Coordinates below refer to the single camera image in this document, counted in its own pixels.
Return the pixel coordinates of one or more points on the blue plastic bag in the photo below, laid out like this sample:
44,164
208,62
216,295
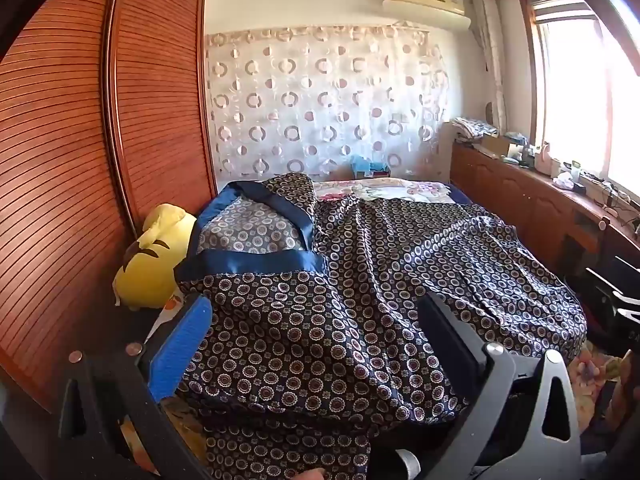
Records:
367,165

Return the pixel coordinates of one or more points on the sheer circle-patterned curtain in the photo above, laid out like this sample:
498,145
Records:
325,110

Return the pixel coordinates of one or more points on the wooden slatted wardrobe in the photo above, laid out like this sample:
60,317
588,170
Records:
60,160

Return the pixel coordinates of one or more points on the yellow plush toy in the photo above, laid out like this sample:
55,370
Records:
150,265

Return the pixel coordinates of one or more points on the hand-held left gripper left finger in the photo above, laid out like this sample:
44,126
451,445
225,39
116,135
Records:
181,347

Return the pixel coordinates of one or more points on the white window curtain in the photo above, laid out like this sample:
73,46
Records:
492,60

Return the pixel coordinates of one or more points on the cardboard box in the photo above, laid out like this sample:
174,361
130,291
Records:
500,146

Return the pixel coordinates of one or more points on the long wooden cabinet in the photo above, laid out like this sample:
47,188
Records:
500,185

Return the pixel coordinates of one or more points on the floral blanket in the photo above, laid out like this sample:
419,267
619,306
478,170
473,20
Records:
400,190

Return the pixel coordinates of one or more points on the white air conditioner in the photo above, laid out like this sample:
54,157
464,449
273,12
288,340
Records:
425,7

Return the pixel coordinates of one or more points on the black chair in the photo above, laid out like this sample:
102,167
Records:
612,295

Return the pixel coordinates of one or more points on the blue bed sheet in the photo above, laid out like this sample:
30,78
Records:
462,194

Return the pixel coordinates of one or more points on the folded patterned cloth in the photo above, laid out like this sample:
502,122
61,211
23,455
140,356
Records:
472,127

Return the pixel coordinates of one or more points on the wooden-framed window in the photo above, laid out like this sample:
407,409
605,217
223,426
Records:
575,85

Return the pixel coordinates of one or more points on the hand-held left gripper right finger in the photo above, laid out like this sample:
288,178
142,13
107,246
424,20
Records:
452,342

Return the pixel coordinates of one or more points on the navy patterned satin garment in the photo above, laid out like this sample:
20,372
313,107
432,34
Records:
325,335

